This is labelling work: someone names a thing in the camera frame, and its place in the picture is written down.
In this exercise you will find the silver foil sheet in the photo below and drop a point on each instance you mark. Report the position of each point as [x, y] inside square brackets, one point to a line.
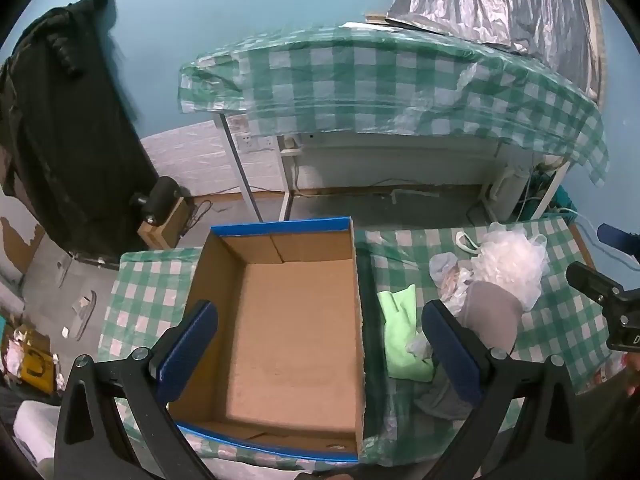
[500, 5]

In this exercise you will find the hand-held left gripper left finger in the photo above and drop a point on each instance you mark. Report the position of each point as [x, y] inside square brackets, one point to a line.
[187, 352]

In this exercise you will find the grey rolled cloth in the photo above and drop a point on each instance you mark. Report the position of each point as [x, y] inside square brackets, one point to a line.
[490, 320]

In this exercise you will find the dark grey cloth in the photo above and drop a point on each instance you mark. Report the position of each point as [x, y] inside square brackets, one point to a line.
[442, 395]

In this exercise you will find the white wall socket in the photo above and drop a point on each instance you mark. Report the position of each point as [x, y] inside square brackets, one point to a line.
[252, 141]

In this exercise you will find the patterned crumpled cloth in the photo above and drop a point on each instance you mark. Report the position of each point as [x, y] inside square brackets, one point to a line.
[454, 287]

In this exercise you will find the small wooden box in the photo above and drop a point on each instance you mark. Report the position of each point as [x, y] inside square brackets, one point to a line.
[167, 225]

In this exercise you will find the white crumpled plastic bag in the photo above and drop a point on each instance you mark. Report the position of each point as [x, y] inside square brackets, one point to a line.
[510, 260]

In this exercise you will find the black cylindrical device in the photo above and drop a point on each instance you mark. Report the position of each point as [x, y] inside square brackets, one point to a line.
[160, 197]

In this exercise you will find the light green cloth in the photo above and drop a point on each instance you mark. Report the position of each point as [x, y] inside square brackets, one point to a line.
[400, 330]

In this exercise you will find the green checked plastic tablecloth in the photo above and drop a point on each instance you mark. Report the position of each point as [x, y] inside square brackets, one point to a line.
[565, 320]

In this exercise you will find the black hanging jacket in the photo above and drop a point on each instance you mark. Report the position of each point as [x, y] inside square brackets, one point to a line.
[65, 135]

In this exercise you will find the yellow packet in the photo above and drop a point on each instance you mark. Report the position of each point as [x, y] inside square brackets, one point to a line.
[35, 367]

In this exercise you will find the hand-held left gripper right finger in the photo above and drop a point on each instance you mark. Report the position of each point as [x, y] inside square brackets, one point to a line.
[452, 355]

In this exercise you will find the cardboard box with blue outside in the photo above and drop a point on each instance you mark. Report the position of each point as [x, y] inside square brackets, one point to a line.
[290, 335]

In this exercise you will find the large green checked tablecloth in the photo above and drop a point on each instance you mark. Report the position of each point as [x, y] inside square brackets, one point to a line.
[350, 85]

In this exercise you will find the grey slipper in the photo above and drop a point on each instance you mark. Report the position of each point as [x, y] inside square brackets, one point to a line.
[65, 269]
[82, 312]

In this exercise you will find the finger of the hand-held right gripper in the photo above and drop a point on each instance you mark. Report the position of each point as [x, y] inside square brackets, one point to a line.
[592, 280]
[617, 237]

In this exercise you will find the small white crumpled cloth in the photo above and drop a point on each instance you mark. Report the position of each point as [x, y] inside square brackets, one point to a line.
[420, 347]

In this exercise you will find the white metal table frame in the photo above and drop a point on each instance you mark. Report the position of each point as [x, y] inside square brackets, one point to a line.
[245, 175]

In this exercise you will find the pale grey sock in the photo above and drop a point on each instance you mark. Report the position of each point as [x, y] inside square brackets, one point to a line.
[442, 265]

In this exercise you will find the white foam roll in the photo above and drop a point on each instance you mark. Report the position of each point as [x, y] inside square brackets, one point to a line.
[32, 435]

